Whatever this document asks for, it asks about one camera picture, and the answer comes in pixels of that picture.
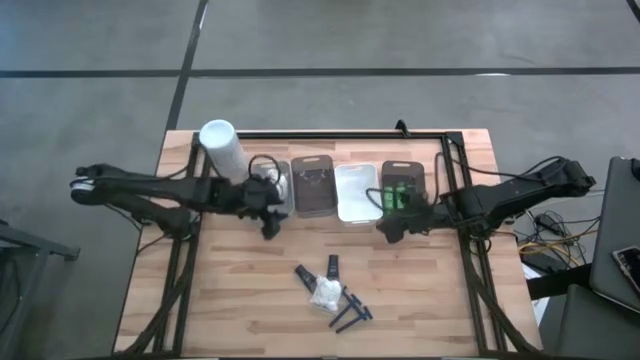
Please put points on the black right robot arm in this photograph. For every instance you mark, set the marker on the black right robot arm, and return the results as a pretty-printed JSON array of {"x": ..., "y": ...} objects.
[{"x": 510, "y": 192}]

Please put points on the brown plastic bin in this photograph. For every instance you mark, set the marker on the brown plastic bin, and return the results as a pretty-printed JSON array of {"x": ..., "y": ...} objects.
[
  {"x": 402, "y": 172},
  {"x": 314, "y": 187}
]

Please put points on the black aluminium table frame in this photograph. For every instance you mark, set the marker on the black aluminium table frame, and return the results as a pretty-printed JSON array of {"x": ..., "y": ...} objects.
[{"x": 350, "y": 135}]

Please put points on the cotton balls plastic bag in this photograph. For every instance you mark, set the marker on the cotton balls plastic bag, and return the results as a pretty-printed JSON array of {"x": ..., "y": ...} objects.
[
  {"x": 325, "y": 294},
  {"x": 282, "y": 184}
]

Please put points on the white paper sheet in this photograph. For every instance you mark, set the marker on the white paper sheet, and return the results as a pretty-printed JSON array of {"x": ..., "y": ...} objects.
[{"x": 537, "y": 306}]

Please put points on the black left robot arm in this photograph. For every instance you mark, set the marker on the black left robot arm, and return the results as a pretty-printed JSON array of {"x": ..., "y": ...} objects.
[{"x": 165, "y": 187}]

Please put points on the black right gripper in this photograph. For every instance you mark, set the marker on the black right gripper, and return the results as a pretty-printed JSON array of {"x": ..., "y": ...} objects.
[{"x": 417, "y": 215}]

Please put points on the black bar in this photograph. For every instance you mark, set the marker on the black bar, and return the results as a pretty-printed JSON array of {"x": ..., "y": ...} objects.
[{"x": 555, "y": 282}]

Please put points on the grey laptop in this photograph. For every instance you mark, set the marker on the grey laptop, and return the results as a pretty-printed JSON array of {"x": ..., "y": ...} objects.
[{"x": 612, "y": 225}]

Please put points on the white plastic bin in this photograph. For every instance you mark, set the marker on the white plastic bin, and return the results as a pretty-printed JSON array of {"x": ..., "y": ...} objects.
[{"x": 356, "y": 195}]

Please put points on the white cylindrical canister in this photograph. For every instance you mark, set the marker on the white cylindrical canister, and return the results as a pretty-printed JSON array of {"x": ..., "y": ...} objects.
[{"x": 225, "y": 150}]

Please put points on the black round object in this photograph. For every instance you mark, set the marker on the black round object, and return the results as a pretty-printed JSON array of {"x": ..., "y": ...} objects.
[{"x": 636, "y": 169}]

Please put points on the grey metal table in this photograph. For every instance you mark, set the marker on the grey metal table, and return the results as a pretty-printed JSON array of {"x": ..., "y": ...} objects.
[{"x": 30, "y": 242}]

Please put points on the smartphone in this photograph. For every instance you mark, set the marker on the smartphone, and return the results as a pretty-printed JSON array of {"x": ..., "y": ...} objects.
[{"x": 629, "y": 265}]

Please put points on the clear plastic bin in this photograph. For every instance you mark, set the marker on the clear plastic bin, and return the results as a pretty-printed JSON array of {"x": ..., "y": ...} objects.
[{"x": 287, "y": 205}]

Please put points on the black power adapter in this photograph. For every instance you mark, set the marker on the black power adapter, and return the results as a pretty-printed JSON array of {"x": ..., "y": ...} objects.
[{"x": 549, "y": 224}]

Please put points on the dark grey chair seat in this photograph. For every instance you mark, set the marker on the dark grey chair seat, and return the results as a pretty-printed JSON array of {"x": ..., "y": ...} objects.
[{"x": 590, "y": 325}]

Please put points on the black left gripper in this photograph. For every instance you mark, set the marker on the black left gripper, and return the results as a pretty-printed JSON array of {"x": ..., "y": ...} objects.
[{"x": 261, "y": 197}]

